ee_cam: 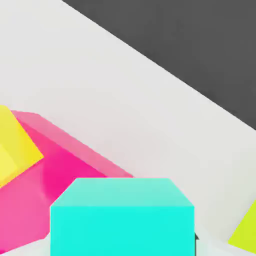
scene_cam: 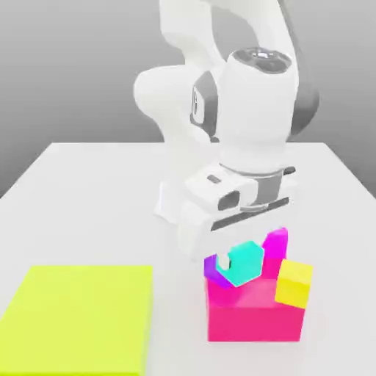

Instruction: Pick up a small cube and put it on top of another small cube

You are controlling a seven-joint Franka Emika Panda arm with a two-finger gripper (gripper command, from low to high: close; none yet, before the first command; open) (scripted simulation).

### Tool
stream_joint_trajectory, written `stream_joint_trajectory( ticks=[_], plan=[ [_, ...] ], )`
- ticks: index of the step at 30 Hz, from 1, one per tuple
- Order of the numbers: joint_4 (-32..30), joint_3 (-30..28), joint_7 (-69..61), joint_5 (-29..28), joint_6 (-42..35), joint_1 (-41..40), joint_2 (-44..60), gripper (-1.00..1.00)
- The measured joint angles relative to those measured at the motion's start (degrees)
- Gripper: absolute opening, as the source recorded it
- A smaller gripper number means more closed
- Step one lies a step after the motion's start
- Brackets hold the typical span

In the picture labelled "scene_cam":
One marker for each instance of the small teal cube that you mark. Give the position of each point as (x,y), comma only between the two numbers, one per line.
(245,264)

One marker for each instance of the large yellow-green box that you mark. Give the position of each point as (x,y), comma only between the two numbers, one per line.
(79,317)

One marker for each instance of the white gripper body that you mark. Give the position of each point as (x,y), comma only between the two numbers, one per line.
(196,235)

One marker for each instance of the small purple cube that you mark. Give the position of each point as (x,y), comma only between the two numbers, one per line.
(210,268)

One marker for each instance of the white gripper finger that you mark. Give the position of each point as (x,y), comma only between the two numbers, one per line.
(224,262)

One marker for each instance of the small yellow cube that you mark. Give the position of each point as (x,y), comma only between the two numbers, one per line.
(293,283)

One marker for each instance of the large pink box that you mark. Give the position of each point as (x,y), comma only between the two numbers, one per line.
(252,323)

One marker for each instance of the small magenta cube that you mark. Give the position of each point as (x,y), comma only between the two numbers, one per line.
(276,243)

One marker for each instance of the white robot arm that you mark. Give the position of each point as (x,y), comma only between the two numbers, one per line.
(252,111)

